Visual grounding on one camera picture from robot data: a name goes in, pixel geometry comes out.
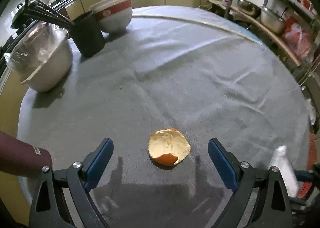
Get stacked red white bowls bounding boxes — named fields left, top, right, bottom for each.
left=89, top=0, right=132, bottom=34

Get grey tablecloth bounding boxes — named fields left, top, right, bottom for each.
left=17, top=6, right=309, bottom=227

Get long white stick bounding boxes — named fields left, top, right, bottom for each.
left=132, top=14, right=263, bottom=45

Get orange peel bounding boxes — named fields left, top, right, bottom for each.
left=148, top=128, right=191, bottom=167

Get metal kitchen rack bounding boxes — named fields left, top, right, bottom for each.
left=208, top=0, right=320, bottom=124

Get maroon sleeved forearm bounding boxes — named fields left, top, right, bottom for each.
left=0, top=131, right=53, bottom=178

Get white plastic bottle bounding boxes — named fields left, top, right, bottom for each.
left=269, top=145, right=299, bottom=198

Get black chopstick holder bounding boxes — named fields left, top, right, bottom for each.
left=22, top=0, right=105, bottom=58

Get steel pot on shelf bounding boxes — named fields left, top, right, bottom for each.
left=260, top=6, right=286, bottom=36

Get red plastic mesh basket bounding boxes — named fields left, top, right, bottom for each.
left=297, top=131, right=318, bottom=200

